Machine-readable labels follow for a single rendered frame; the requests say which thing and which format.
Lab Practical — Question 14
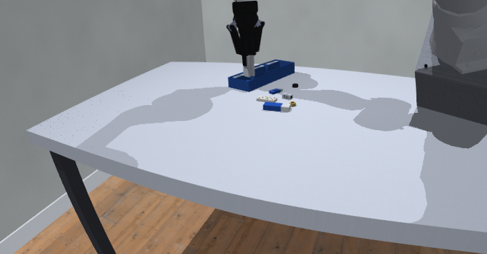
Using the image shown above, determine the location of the blue three-compartment tray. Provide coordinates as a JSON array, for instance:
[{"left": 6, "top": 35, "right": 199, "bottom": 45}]
[{"left": 228, "top": 60, "right": 295, "bottom": 92}]

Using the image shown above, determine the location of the white domino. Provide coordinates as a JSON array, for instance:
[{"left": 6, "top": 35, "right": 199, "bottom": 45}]
[{"left": 257, "top": 96, "right": 277, "bottom": 102}]

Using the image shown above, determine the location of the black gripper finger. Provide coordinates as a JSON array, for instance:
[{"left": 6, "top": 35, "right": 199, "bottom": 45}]
[
  {"left": 226, "top": 19, "right": 250, "bottom": 77},
  {"left": 248, "top": 19, "right": 265, "bottom": 76}
]

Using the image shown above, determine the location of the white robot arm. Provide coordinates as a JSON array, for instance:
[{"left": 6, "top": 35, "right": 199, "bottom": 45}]
[{"left": 430, "top": 0, "right": 487, "bottom": 74}]

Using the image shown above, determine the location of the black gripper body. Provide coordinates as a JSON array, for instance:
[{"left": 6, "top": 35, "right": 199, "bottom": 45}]
[{"left": 232, "top": 1, "right": 259, "bottom": 31}]

